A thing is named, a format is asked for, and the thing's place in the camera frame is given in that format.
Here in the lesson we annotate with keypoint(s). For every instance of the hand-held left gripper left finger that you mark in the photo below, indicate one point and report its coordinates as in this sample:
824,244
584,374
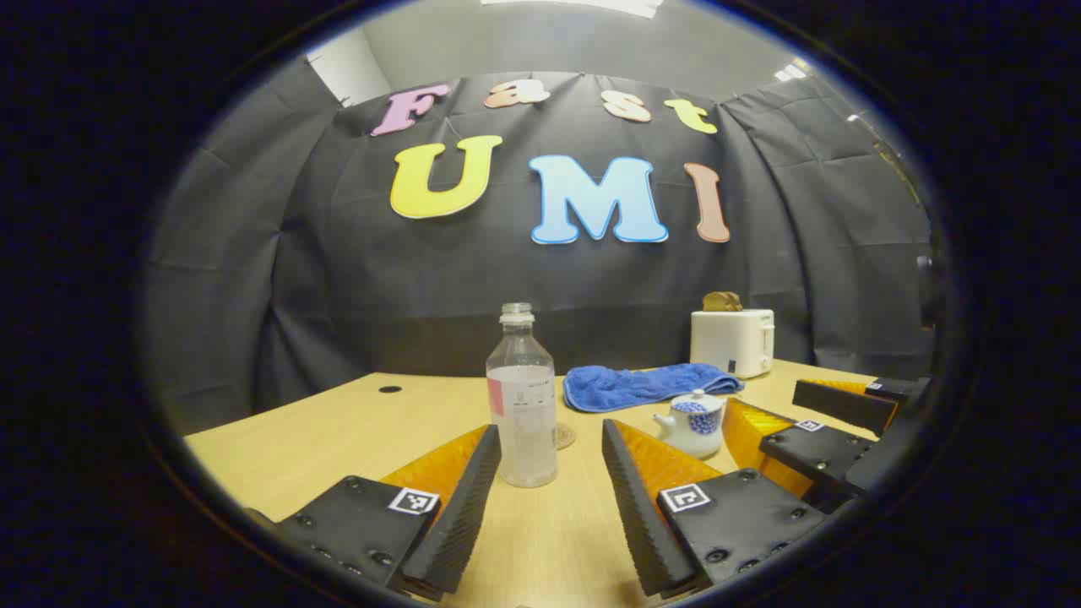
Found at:
464,507

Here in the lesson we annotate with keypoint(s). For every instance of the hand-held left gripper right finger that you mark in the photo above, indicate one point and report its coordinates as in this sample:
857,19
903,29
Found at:
633,515

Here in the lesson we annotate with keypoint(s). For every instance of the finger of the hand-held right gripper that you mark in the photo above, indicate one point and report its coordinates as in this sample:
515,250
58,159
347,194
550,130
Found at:
844,405
811,452

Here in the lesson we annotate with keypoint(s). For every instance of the white blue-patterned teacup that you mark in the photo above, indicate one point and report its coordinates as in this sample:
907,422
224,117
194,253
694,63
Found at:
697,435

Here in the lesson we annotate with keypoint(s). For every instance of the clear plastic water bottle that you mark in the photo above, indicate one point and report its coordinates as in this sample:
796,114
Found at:
524,422

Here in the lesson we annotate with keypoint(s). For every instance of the white toaster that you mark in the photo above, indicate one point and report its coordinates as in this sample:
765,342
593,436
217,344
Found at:
730,342

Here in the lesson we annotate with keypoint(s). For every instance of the blue towel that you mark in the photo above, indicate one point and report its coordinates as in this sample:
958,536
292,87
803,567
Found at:
642,384

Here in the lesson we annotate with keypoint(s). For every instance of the brown bread slices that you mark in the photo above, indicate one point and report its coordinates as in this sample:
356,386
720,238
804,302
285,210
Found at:
722,301

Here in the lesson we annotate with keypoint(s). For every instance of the black backdrop cloth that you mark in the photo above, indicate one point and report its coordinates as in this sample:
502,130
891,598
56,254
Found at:
473,279

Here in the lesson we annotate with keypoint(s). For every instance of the ceiling light panel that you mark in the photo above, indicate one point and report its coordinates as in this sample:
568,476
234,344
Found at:
583,5

